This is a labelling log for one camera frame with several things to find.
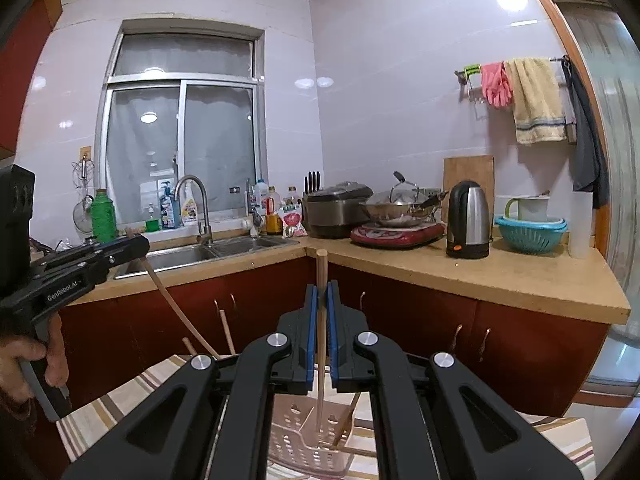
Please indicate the white cleaner bottle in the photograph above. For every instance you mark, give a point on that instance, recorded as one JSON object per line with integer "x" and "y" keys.
{"x": 188, "y": 210}

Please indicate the green thermos flask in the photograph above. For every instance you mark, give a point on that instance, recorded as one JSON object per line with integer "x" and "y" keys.
{"x": 104, "y": 220}

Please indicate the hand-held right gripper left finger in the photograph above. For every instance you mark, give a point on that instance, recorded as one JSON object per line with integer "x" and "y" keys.
{"x": 312, "y": 320}

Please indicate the metal towel rack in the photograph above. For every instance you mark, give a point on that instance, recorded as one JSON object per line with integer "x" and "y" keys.
{"x": 467, "y": 72}

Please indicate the knife block with knives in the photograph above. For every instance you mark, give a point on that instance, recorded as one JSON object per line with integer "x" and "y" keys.
{"x": 311, "y": 190}

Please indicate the steel electric kettle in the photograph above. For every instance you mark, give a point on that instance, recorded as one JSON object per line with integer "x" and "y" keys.
{"x": 467, "y": 220}

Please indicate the red induction cooker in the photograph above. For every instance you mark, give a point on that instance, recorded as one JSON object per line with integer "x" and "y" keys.
{"x": 395, "y": 235}

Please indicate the small clear bottle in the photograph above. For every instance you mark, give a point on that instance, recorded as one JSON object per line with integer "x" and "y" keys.
{"x": 292, "y": 196}

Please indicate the wooden cutting board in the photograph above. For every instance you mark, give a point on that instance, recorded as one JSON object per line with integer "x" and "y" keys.
{"x": 467, "y": 167}

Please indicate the hanging metal strainer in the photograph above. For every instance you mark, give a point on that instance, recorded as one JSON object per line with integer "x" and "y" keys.
{"x": 82, "y": 217}

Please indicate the red wall cabinet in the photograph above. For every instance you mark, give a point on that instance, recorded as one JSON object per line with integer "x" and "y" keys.
{"x": 20, "y": 70}

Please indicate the pink rubber gloves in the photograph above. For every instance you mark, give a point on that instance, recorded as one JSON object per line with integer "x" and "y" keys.
{"x": 496, "y": 85}

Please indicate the person's left hand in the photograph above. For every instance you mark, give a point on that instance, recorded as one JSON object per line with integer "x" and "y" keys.
{"x": 30, "y": 350}

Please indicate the grey rice cooker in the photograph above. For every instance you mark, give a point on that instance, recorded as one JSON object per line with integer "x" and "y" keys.
{"x": 335, "y": 212}

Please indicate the blue dish soap bottle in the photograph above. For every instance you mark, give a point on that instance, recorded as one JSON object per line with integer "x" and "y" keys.
{"x": 167, "y": 210}

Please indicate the tall steel faucet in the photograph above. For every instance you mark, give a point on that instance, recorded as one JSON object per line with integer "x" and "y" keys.
{"x": 204, "y": 225}

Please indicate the red and white snack packet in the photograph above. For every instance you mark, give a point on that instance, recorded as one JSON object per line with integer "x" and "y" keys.
{"x": 292, "y": 222}

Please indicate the striped tablecloth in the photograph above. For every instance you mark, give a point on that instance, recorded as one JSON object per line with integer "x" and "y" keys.
{"x": 100, "y": 420}

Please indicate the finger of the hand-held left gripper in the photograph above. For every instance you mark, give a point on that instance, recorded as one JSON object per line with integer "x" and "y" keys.
{"x": 120, "y": 250}

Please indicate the white plastic container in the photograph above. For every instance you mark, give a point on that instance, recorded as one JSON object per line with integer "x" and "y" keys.
{"x": 580, "y": 225}

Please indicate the small green soap dispenser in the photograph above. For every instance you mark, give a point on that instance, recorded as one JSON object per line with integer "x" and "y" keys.
{"x": 152, "y": 224}

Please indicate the yellow towel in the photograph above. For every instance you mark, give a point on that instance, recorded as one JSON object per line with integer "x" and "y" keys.
{"x": 537, "y": 100}

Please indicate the aluminium frame window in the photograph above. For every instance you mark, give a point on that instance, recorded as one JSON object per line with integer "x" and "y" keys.
{"x": 215, "y": 150}

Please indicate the glass door with wooden frame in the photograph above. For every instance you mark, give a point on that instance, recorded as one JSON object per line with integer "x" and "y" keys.
{"x": 615, "y": 185}

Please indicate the steel wok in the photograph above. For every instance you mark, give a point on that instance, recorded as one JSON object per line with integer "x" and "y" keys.
{"x": 395, "y": 215}

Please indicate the dark grey cloth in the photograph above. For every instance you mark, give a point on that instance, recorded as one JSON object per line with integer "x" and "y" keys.
{"x": 585, "y": 160}

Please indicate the cooking oil bottle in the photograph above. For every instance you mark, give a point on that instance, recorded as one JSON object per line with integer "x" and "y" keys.
{"x": 273, "y": 220}

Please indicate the teal plastic colander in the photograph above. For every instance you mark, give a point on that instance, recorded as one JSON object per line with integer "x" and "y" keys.
{"x": 530, "y": 237}

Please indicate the white plastic bottle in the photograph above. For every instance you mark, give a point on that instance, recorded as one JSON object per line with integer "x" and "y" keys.
{"x": 260, "y": 195}

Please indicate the small steel tap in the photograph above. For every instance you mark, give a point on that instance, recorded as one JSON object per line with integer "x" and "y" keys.
{"x": 254, "y": 217}

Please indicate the pink plastic utensil basket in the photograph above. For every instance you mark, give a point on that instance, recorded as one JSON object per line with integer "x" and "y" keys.
{"x": 300, "y": 452}

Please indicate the red kitchen base cabinet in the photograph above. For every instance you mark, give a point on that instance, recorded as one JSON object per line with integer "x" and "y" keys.
{"x": 525, "y": 350}

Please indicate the stainless steel sink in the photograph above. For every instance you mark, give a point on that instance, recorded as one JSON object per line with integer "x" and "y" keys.
{"x": 175, "y": 257}

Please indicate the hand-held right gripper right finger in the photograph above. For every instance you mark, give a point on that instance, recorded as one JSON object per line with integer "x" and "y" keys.
{"x": 333, "y": 320}

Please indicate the single long wooden chopstick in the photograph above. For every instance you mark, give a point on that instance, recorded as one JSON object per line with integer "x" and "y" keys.
{"x": 190, "y": 346}
{"x": 321, "y": 270}
{"x": 162, "y": 287}
{"x": 227, "y": 332}
{"x": 347, "y": 417}

